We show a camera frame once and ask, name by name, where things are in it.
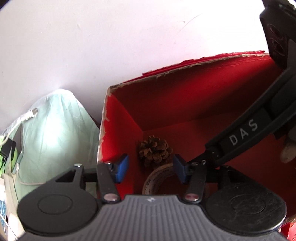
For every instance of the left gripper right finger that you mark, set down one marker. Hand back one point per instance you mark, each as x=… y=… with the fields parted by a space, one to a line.
x=195 y=174

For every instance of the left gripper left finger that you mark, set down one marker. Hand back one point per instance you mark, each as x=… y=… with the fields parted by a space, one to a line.
x=106 y=175

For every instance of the white tape roll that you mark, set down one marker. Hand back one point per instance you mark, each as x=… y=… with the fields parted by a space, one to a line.
x=163 y=181

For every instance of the brown pine cone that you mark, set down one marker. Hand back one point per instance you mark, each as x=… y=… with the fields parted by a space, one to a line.
x=154 y=151

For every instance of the white grey plush toy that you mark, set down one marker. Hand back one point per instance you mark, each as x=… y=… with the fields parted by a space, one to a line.
x=288 y=153

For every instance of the mint green pillow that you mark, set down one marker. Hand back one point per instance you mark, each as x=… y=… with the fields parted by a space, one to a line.
x=58 y=133

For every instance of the red cardboard box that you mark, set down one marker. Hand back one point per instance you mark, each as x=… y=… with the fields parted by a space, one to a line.
x=188 y=105

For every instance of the green plush toy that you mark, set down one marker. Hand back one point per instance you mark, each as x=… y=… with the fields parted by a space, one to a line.
x=9 y=156

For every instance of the black smartphone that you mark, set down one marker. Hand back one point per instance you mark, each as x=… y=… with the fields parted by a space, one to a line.
x=18 y=139

